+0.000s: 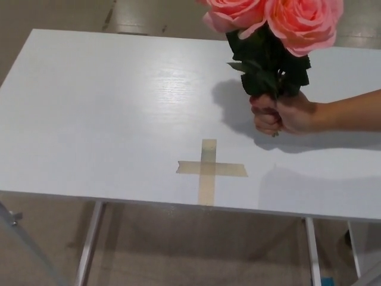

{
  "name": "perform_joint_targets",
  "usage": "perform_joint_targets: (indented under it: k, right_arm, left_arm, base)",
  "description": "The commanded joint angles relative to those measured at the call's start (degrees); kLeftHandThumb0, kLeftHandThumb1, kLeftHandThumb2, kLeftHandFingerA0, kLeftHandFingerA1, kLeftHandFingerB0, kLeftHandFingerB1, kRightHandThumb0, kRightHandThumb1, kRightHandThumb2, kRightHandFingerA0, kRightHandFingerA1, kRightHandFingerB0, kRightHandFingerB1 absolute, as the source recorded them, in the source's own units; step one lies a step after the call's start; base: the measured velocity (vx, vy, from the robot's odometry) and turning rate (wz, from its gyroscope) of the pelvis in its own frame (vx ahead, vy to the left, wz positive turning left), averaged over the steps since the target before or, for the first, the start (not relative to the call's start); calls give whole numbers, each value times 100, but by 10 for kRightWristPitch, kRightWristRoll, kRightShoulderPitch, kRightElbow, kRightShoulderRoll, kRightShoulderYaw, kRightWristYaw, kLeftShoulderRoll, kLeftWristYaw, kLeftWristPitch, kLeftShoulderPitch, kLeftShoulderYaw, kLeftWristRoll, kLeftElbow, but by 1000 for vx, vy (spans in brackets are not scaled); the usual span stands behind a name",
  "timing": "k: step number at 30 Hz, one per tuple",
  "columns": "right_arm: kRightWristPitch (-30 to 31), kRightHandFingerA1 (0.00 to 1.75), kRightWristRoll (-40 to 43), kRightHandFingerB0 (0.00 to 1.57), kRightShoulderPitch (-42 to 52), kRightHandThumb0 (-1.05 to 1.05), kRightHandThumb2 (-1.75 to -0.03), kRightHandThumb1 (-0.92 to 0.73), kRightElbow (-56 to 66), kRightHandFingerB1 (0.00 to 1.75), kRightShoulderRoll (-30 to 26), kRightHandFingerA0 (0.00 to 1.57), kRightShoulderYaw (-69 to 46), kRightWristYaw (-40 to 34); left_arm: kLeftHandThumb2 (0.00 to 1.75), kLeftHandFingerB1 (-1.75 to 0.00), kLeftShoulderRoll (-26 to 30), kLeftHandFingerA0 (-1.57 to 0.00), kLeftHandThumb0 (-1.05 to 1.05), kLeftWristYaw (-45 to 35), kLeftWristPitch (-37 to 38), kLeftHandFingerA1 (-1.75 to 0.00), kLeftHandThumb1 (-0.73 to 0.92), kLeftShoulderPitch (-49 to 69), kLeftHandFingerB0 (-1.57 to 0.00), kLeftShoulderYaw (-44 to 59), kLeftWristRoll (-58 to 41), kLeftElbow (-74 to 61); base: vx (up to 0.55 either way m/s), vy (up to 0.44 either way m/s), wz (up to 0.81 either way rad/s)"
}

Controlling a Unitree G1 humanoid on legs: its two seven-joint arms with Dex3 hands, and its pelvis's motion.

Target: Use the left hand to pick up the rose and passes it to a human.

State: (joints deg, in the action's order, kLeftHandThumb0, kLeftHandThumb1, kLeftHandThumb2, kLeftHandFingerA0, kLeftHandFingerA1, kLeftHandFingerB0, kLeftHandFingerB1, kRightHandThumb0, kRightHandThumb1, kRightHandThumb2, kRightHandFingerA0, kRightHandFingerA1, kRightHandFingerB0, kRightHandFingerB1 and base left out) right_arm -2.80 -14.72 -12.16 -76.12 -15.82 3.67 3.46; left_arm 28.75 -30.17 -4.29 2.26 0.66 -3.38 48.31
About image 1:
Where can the bare human hand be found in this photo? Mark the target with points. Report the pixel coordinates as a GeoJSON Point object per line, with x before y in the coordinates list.
{"type": "Point", "coordinates": [291, 114]}

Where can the pink rose bouquet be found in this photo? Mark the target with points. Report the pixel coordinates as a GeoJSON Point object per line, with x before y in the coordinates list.
{"type": "Point", "coordinates": [297, 24]}

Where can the bare human forearm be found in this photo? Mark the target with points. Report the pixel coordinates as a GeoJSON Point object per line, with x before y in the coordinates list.
{"type": "Point", "coordinates": [348, 111]}

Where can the long beige masking tape strip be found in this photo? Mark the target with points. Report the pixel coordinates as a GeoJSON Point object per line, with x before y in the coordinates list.
{"type": "Point", "coordinates": [206, 190]}

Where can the white table leg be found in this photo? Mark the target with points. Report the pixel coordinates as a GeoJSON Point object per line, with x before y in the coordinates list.
{"type": "Point", "coordinates": [87, 244]}
{"type": "Point", "coordinates": [313, 253]}
{"type": "Point", "coordinates": [353, 250]}

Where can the grey metal frame bar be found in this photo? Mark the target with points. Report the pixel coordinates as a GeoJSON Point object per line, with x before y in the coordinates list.
{"type": "Point", "coordinates": [23, 238]}

